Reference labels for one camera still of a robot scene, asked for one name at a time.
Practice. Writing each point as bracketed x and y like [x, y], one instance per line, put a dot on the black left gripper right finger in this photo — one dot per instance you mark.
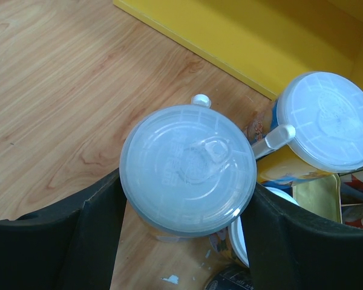
[289, 247]

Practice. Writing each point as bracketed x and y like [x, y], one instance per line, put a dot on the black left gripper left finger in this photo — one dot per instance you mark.
[71, 244]

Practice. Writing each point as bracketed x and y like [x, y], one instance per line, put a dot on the tall yellow blue can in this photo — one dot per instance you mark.
[187, 170]

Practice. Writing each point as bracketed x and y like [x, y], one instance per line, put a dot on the tall can white lid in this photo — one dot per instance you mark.
[326, 111]

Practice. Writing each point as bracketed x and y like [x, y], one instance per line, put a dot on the yellow wooden shelf cabinet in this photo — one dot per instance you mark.
[264, 44]

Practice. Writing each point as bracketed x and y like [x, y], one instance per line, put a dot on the small can white lid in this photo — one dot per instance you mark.
[229, 242]

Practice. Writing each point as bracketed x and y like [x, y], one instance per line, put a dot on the blue can silver top right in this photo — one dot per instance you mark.
[233, 277]

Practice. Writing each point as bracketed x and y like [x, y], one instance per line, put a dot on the gold sardine tin upper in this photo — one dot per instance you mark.
[320, 196]

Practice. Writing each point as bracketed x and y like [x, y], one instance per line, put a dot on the red label can white lid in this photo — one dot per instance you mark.
[352, 199]

